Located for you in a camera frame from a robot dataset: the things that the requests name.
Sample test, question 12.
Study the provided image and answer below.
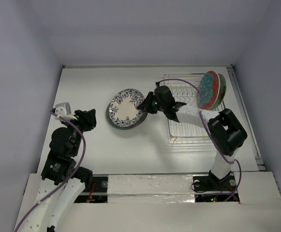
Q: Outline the red teal flower plate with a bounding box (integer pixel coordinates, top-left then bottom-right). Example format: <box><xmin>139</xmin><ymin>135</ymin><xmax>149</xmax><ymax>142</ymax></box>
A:
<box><xmin>197</xmin><ymin>71</ymin><xmax>220</xmax><ymax>110</ymax></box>

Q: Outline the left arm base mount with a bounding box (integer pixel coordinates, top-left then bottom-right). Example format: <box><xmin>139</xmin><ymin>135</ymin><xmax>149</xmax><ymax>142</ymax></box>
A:
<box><xmin>74</xmin><ymin>175</ymin><xmax>108</xmax><ymax>203</ymax></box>

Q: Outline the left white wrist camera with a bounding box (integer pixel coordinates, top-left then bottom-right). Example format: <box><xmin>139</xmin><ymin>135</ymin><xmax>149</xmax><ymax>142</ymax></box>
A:
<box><xmin>51</xmin><ymin>102</ymin><xmax>77</xmax><ymax>121</ymax></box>

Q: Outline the wire dish rack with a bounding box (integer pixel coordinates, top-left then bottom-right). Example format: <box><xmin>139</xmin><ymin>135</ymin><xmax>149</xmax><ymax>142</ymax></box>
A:
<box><xmin>163</xmin><ymin>73</ymin><xmax>211</xmax><ymax>145</ymax></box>

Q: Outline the brown speckled plate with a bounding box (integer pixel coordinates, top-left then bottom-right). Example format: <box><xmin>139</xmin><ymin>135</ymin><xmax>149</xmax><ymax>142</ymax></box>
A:
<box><xmin>108</xmin><ymin>102</ymin><xmax>148</xmax><ymax>130</ymax></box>

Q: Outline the blue floral plate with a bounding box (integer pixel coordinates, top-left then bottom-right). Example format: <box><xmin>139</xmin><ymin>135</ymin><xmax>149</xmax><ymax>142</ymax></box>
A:
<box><xmin>106</xmin><ymin>88</ymin><xmax>147</xmax><ymax>129</ymax></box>

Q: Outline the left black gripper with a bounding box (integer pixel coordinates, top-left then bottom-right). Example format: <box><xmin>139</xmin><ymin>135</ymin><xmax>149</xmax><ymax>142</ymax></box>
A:
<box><xmin>63</xmin><ymin>108</ymin><xmax>96</xmax><ymax>155</ymax></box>

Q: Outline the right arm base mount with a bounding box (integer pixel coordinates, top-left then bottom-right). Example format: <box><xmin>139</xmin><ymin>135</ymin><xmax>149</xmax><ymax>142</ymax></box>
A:
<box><xmin>190</xmin><ymin>175</ymin><xmax>240</xmax><ymax>203</ymax></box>

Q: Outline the green floral plate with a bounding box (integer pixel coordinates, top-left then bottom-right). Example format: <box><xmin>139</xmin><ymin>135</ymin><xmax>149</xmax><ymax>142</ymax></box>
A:
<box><xmin>211</xmin><ymin>73</ymin><xmax>227</xmax><ymax>110</ymax></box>

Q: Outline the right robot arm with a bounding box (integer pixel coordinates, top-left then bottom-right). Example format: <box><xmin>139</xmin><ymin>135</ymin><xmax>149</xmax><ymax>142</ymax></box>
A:
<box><xmin>137</xmin><ymin>86</ymin><xmax>248</xmax><ymax>193</ymax></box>

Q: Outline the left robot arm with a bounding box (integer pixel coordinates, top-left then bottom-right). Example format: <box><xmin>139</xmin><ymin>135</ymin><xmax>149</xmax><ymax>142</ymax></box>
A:
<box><xmin>15</xmin><ymin>103</ymin><xmax>97</xmax><ymax>232</ymax></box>

